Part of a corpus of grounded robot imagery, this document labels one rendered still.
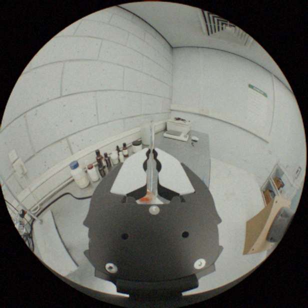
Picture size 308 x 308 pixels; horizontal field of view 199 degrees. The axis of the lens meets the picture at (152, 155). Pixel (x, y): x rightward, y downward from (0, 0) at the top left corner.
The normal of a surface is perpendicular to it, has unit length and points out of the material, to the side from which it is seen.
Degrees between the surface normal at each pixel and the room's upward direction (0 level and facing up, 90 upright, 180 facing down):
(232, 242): 0
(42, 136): 90
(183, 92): 90
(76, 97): 90
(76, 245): 0
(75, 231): 0
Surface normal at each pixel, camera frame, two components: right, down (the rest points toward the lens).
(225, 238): 0.03, -0.85
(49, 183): 0.85, 0.30
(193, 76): -0.53, 0.43
